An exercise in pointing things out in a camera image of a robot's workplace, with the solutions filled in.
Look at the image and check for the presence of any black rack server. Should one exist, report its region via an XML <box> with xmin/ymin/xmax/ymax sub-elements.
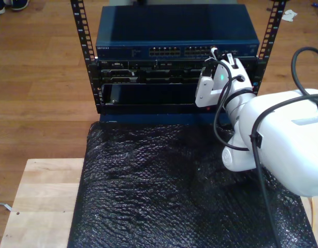
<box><xmin>97</xmin><ymin>58</ymin><xmax>258</xmax><ymax>85</ymax></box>

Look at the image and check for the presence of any black rack shelf tray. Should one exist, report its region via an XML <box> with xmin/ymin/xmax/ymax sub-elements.
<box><xmin>101</xmin><ymin>83</ymin><xmax>252</xmax><ymax>114</ymax></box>

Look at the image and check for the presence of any black bubble wrap mat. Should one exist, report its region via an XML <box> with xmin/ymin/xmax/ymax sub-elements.
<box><xmin>67</xmin><ymin>120</ymin><xmax>318</xmax><ymax>248</ymax></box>

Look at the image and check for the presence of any yellow network cable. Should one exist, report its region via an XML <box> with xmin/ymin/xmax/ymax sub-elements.
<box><xmin>210</xmin><ymin>45</ymin><xmax>316</xmax><ymax>228</ymax></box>

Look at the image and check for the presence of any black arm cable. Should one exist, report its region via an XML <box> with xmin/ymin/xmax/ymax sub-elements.
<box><xmin>204</xmin><ymin>46</ymin><xmax>318</xmax><ymax>248</ymax></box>

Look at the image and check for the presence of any blue network switch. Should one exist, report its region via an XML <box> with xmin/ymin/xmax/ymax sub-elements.
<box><xmin>95</xmin><ymin>4</ymin><xmax>260</xmax><ymax>61</ymax></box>

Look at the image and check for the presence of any black perforated rack post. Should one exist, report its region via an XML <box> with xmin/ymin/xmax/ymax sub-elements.
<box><xmin>70</xmin><ymin>0</ymin><xmax>104</xmax><ymax>114</ymax></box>
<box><xmin>251</xmin><ymin>0</ymin><xmax>288</xmax><ymax>94</ymax></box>

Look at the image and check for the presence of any crumpled white paper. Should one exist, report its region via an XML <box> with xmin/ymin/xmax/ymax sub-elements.
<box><xmin>281</xmin><ymin>9</ymin><xmax>298</xmax><ymax>23</ymax></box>

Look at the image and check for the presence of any blue base board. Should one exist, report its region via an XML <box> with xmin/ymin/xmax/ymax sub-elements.
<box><xmin>99</xmin><ymin>113</ymin><xmax>232</xmax><ymax>125</ymax></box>

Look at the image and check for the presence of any person's dark shoe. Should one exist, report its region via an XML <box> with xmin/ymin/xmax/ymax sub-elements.
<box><xmin>11</xmin><ymin>0</ymin><xmax>30</xmax><ymax>11</ymax></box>

